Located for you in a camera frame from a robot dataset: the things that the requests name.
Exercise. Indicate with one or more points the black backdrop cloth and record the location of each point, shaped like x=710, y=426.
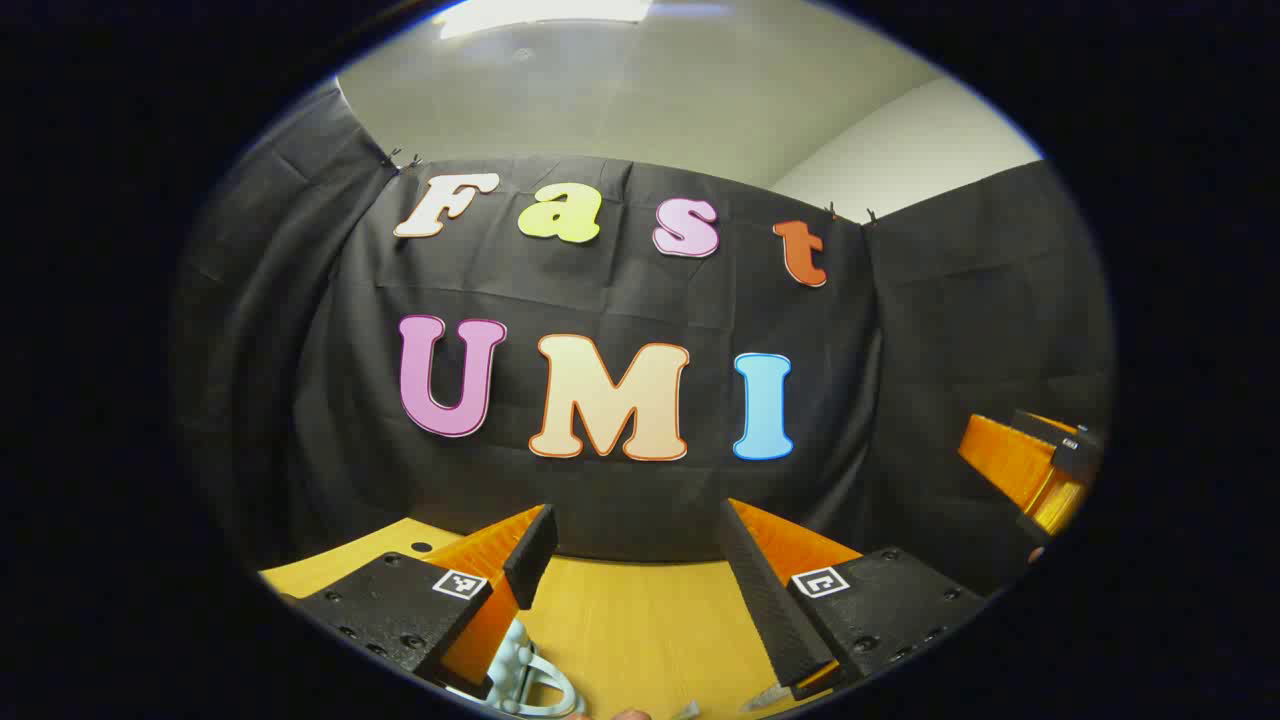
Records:
x=900, y=350

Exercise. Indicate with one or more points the white green printed tube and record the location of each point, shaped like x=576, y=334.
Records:
x=686, y=710

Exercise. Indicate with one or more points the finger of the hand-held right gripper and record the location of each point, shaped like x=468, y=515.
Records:
x=1005, y=462

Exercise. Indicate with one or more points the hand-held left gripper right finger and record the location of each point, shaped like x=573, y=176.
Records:
x=770, y=600

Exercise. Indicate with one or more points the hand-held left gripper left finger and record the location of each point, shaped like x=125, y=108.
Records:
x=530, y=555

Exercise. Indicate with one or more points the ceiling light panel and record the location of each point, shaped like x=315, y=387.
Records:
x=540, y=12

